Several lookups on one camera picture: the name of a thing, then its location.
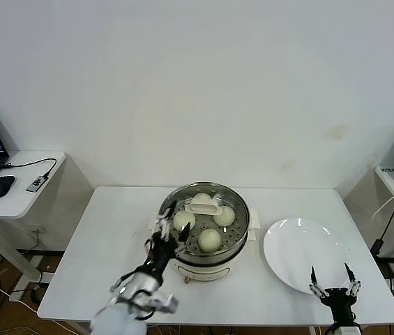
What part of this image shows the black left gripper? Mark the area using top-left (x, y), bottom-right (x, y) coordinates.
top-left (144, 200), bottom-right (192, 280)

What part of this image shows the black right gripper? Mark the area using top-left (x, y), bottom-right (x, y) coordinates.
top-left (308, 262), bottom-right (363, 327)

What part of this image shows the white steamed baozi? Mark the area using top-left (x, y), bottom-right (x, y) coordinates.
top-left (173, 210), bottom-right (197, 231)
top-left (213, 205), bottom-right (236, 227)
top-left (197, 228), bottom-right (222, 253)
top-left (191, 193), bottom-right (215, 207)

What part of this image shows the glass lid with cream handle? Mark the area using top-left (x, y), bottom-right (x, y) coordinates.
top-left (158, 181), bottom-right (250, 261)

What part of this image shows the black computer mouse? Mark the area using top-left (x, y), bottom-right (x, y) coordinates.
top-left (0, 175), bottom-right (15, 199)

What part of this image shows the steel steamer pot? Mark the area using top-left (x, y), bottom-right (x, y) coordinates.
top-left (146, 209), bottom-right (262, 285)

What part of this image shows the perforated steel steamer basket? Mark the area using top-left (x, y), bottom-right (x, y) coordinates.
top-left (157, 181), bottom-right (250, 265)

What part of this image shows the white round plate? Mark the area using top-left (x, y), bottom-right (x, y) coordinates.
top-left (262, 217), bottom-right (351, 295)

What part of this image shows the grey USB hub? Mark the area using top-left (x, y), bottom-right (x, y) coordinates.
top-left (25, 176), bottom-right (50, 193)

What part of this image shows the white side table with hub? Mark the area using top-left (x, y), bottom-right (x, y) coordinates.
top-left (0, 150), bottom-right (93, 290)

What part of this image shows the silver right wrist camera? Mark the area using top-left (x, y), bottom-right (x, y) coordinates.
top-left (332, 325), bottom-right (361, 335)

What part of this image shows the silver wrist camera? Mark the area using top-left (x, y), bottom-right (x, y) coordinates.
top-left (332, 325), bottom-right (361, 335)
top-left (144, 291), bottom-right (180, 315)

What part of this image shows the black laptop power cable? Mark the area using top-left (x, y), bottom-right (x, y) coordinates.
top-left (369, 197), bottom-right (394, 259)

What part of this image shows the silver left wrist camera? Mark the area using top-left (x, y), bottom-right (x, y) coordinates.
top-left (144, 291), bottom-right (180, 315)

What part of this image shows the black left wrist camera cable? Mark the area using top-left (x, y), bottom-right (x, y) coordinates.
top-left (132, 295), bottom-right (158, 320)

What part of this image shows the white laptop cable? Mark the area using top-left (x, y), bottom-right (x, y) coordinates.
top-left (370, 193), bottom-right (394, 224)

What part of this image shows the black USB hub cable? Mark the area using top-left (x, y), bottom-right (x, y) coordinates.
top-left (1, 158), bottom-right (58, 179)

